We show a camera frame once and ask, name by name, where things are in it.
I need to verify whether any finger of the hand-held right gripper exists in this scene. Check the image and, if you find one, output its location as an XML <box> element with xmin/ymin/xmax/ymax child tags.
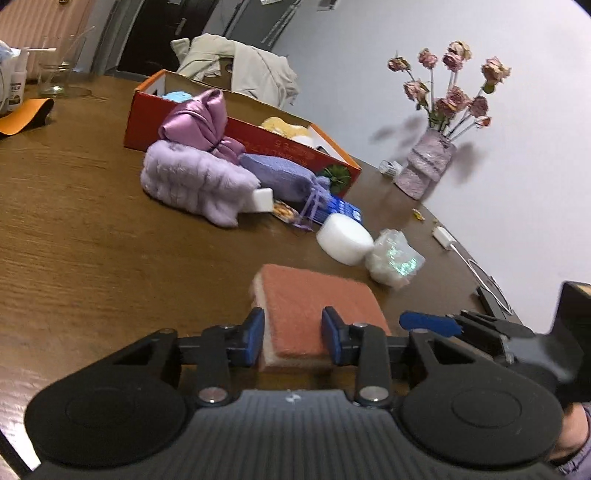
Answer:
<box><xmin>399</xmin><ymin>310</ymin><xmax>513</xmax><ymax>360</ymax></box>

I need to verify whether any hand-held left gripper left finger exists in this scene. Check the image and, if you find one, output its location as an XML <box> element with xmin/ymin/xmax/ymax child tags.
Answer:
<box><xmin>111</xmin><ymin>307</ymin><xmax>266</xmax><ymax>407</ymax></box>

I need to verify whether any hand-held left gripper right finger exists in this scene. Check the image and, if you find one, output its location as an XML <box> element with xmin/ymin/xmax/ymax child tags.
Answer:
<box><xmin>321</xmin><ymin>306</ymin><xmax>481</xmax><ymax>409</ymax></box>

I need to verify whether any pink sponge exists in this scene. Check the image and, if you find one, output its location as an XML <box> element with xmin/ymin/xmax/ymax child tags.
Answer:
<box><xmin>249</xmin><ymin>264</ymin><xmax>392</xmax><ymax>374</ymax></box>

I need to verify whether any clear snack packet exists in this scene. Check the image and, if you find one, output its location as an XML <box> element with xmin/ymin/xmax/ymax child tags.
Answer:
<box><xmin>272</xmin><ymin>200</ymin><xmax>298</xmax><ymax>223</ymax></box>

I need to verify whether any white eraser block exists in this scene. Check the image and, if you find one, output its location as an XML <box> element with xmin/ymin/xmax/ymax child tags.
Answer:
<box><xmin>242</xmin><ymin>187</ymin><xmax>275</xmax><ymax>214</ymax></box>

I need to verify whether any orange cardboard box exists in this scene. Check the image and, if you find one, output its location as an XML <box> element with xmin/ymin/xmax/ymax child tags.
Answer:
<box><xmin>124</xmin><ymin>69</ymin><xmax>362</xmax><ymax>200</ymax></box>

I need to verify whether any person's right forearm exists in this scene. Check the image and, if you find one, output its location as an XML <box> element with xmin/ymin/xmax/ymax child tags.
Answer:
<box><xmin>547</xmin><ymin>401</ymin><xmax>591</xmax><ymax>476</ymax></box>

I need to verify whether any black flat device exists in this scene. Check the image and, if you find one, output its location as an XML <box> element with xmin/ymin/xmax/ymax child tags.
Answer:
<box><xmin>475</xmin><ymin>286</ymin><xmax>523</xmax><ymax>325</ymax></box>

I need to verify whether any iridescent wrapped bundle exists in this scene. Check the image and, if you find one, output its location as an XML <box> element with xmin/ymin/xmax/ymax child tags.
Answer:
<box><xmin>365</xmin><ymin>229</ymin><xmax>426</xmax><ymax>291</ymax></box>

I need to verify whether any white charger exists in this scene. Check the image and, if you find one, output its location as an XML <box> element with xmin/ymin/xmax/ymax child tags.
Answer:
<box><xmin>432</xmin><ymin>226</ymin><xmax>456</xmax><ymax>251</ymax></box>

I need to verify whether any white round foam pad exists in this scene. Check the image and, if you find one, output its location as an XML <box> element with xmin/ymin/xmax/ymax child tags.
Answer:
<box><xmin>316</xmin><ymin>213</ymin><xmax>375</xmax><ymax>266</ymax></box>

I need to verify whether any blue packet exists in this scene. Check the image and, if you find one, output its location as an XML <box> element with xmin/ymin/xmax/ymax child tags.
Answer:
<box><xmin>318</xmin><ymin>196</ymin><xmax>363</xmax><ymax>227</ymax></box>

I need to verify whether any lilac glass vase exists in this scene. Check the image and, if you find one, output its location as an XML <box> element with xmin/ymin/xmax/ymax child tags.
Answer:
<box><xmin>394</xmin><ymin>128</ymin><xmax>458</xmax><ymax>200</ymax></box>

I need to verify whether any purple knit pouch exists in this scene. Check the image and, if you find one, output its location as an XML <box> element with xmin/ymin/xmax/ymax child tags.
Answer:
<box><xmin>238</xmin><ymin>153</ymin><xmax>333</xmax><ymax>232</ymax></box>

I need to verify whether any lilac fluffy cloth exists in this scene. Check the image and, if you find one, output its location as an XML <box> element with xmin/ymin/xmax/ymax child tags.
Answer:
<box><xmin>141</xmin><ymin>140</ymin><xmax>260</xmax><ymax>227</ymax></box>

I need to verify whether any yellow plush toy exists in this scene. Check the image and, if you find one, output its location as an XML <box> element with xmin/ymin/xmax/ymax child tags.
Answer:
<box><xmin>259</xmin><ymin>117</ymin><xmax>310</xmax><ymax>138</ymax></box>

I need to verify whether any purple satin pouch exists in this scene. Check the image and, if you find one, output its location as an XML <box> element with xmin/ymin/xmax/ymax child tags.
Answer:
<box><xmin>158</xmin><ymin>89</ymin><xmax>245</xmax><ymax>164</ymax></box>

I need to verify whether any dried pink rose bouquet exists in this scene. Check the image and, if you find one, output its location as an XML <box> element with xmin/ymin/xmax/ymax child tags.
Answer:
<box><xmin>387</xmin><ymin>41</ymin><xmax>512</xmax><ymax>139</ymax></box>

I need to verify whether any beige jacket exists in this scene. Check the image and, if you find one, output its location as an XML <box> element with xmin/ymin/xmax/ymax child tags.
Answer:
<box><xmin>171</xmin><ymin>34</ymin><xmax>300</xmax><ymax>109</ymax></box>

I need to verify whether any wooden chair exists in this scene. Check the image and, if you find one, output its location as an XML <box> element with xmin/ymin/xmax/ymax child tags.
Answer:
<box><xmin>217</xmin><ymin>54</ymin><xmax>237</xmax><ymax>92</ymax></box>

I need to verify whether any orange mat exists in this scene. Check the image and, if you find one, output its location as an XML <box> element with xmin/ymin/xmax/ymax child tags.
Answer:
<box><xmin>0</xmin><ymin>98</ymin><xmax>55</xmax><ymax>136</ymax></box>

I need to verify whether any dark door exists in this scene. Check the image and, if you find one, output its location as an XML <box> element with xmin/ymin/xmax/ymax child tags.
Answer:
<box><xmin>115</xmin><ymin>0</ymin><xmax>222</xmax><ymax>77</ymax></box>

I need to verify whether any white spray bottle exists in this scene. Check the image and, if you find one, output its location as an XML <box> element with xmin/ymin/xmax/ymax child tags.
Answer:
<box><xmin>6</xmin><ymin>48</ymin><xmax>30</xmax><ymax>114</ymax></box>

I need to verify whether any pink suitcase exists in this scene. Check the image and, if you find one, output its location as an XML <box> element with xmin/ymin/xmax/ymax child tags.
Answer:
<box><xmin>0</xmin><ymin>0</ymin><xmax>93</xmax><ymax>52</ymax></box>

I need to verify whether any white cable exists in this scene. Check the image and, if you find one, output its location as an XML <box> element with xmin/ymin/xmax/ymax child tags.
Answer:
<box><xmin>451</xmin><ymin>244</ymin><xmax>514</xmax><ymax>315</ymax></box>

